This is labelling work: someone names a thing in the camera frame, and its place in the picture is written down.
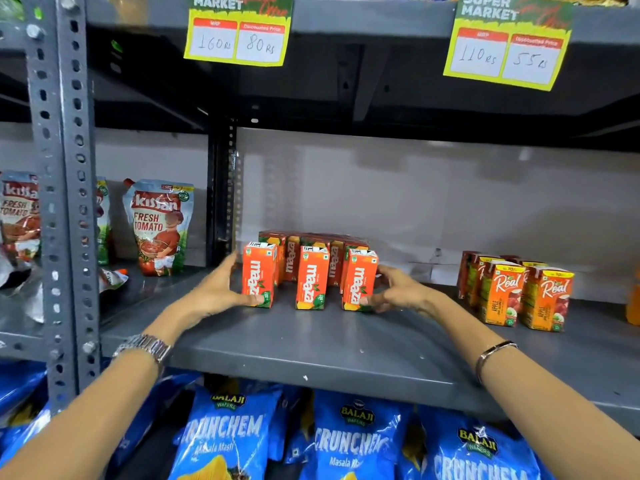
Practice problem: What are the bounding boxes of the person's right hand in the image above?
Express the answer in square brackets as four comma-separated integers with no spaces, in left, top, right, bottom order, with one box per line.
[369,265,445,321]

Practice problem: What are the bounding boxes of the person's left hand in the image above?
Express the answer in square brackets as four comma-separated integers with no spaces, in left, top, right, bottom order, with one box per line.
[170,251,266,338]

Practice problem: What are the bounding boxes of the small orange mango juice carton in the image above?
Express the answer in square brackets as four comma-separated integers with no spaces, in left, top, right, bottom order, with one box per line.
[341,249,379,312]
[241,241,279,309]

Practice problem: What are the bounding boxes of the person's left forearm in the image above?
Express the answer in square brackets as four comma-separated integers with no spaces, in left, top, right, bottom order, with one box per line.
[0,304,187,480]

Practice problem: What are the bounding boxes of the person's right forearm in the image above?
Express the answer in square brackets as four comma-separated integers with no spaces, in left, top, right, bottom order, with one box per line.
[429,295,640,480]

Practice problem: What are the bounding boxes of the grey metal shelf board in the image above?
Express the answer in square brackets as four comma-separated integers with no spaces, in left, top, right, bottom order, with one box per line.
[99,267,640,437]
[0,275,51,363]
[85,0,640,153]

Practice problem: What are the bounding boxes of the cluster of orange juice cartons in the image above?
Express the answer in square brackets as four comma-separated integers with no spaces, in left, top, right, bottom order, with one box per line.
[258,230,371,311]

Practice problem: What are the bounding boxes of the dark perforated metal upright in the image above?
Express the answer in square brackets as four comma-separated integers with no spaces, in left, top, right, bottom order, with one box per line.
[206,119,239,268]

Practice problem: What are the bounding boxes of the silver metal wristwatch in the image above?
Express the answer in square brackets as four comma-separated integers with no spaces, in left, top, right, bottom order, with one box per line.
[112,334,173,368]

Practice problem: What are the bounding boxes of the tomato ketchup pouch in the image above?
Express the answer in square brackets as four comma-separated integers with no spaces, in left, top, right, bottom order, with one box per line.
[95,176,113,266]
[122,178,196,277]
[0,170,42,266]

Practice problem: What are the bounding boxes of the row of blue chip packets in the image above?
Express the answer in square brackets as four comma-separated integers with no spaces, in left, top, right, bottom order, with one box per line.
[0,360,557,480]

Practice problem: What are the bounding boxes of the fallen silver ketchup pouch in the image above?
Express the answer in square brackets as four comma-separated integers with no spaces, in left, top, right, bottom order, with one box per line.
[98,268,129,294]

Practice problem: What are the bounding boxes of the group of apple juice boxes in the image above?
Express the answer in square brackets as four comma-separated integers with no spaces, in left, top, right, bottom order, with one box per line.
[456,250,576,333]

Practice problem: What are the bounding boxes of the grey perforated metal upright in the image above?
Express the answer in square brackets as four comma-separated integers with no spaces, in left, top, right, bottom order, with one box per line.
[22,0,102,416]

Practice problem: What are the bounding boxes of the orange bottle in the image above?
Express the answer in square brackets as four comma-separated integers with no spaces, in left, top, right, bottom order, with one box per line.
[626,269,640,326]

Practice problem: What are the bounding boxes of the yellow green price tag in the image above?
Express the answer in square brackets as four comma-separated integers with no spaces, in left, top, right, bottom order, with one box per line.
[443,0,574,92]
[183,0,294,67]

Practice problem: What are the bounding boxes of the thin silver bracelet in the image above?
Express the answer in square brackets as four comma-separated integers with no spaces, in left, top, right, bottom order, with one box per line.
[474,340,520,386]

